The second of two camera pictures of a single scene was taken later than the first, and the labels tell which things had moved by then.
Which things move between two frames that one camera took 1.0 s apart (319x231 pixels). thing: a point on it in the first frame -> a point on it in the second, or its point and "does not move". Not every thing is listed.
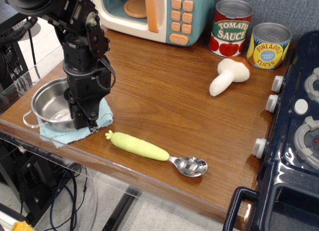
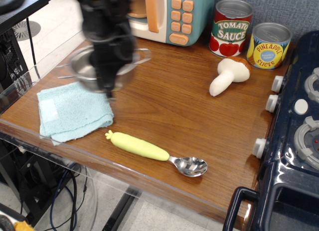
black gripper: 86,86 -> 106,55
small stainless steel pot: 49,104 -> 81,68
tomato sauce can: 231,30 does not move
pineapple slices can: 268,45 does not move
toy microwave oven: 181,18 does not move
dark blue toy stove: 287,199 does not move
